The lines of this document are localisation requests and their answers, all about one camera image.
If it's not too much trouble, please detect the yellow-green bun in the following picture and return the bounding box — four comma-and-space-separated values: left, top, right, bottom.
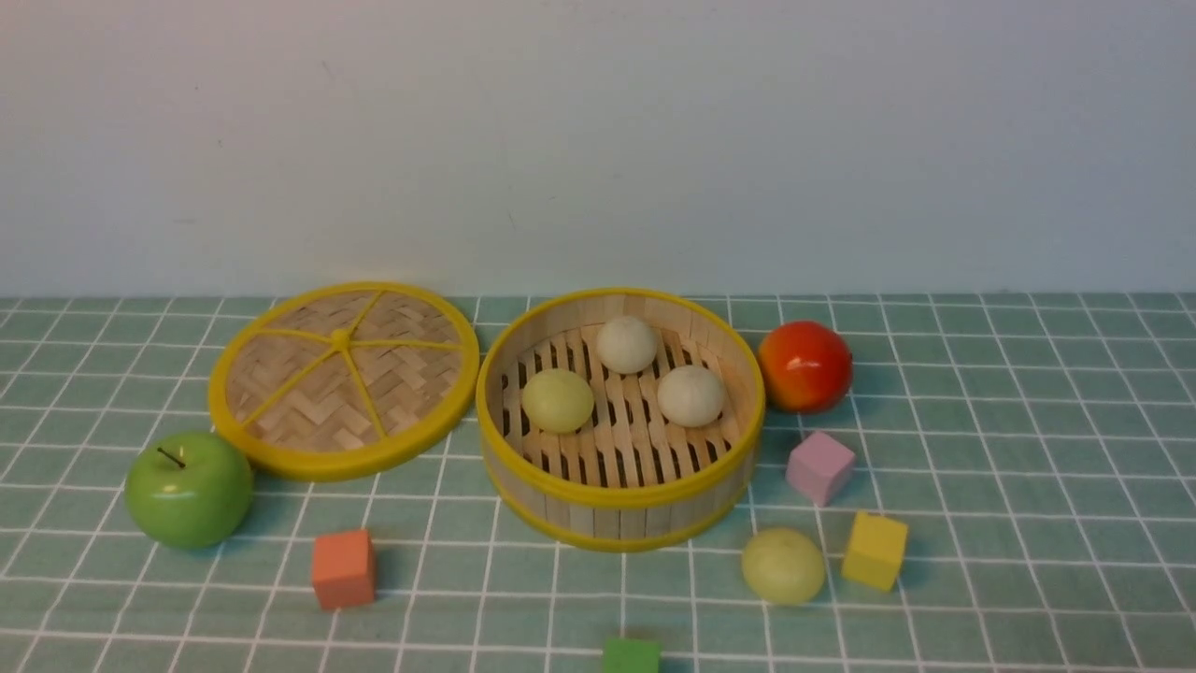
521, 369, 594, 435
742, 527, 826, 606

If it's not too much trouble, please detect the bamboo steamer lid yellow rim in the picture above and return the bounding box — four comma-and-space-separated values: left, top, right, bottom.
206, 282, 481, 482

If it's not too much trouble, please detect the bamboo steamer tray yellow rim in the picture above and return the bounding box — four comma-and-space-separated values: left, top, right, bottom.
475, 287, 765, 552

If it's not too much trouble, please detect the green apple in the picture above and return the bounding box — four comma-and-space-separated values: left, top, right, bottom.
122, 432, 255, 550

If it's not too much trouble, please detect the green cube block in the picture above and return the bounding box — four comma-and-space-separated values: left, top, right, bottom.
602, 637, 663, 673

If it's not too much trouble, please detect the white bun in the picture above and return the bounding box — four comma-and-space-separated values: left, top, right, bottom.
594, 316, 658, 375
655, 365, 726, 427

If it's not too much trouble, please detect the pink cube block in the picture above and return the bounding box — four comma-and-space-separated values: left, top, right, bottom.
785, 432, 856, 507

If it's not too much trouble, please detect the orange cube block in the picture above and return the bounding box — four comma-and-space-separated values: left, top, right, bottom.
310, 528, 377, 610

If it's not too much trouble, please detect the yellow cube block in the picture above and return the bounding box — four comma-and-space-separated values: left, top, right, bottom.
841, 510, 909, 592

